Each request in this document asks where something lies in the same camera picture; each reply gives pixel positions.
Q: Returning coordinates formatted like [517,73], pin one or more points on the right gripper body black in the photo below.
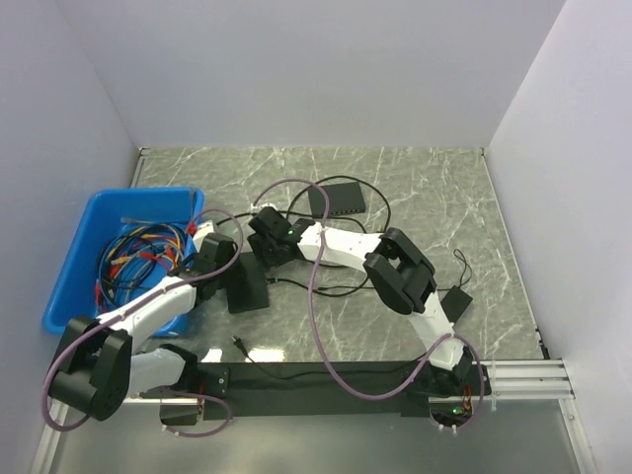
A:
[269,249]

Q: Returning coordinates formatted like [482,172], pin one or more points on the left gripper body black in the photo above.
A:
[223,270]

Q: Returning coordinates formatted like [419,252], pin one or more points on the black network switch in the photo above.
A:
[246,286]
[344,199]

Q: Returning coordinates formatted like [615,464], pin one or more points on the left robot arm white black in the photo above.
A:
[97,363]

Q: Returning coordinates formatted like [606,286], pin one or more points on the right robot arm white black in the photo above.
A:
[402,276]

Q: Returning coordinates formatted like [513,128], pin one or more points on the blue plastic bin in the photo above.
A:
[105,216]

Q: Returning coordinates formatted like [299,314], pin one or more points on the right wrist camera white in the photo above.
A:
[256,207]

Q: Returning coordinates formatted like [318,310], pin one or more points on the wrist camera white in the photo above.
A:
[256,207]
[199,231]

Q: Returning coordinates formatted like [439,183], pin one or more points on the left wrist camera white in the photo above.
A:
[199,231]

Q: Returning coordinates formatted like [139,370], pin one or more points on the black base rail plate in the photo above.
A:
[307,388]

